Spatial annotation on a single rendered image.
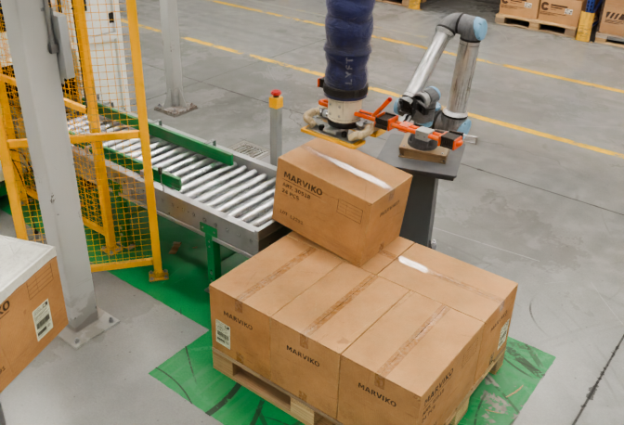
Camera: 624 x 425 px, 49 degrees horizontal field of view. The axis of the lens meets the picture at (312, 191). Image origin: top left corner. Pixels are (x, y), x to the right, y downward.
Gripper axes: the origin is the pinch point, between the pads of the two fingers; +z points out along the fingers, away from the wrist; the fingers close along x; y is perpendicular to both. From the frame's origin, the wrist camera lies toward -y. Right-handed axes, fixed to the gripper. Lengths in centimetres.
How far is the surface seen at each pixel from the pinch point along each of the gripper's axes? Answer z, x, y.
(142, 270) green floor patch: 60, -129, 146
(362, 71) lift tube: 14.4, 21.8, 15.7
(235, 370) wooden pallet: 92, -124, 32
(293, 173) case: 34, -35, 42
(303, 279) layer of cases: 61, -75, 13
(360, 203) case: 34, -37, 0
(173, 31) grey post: -146, -50, 337
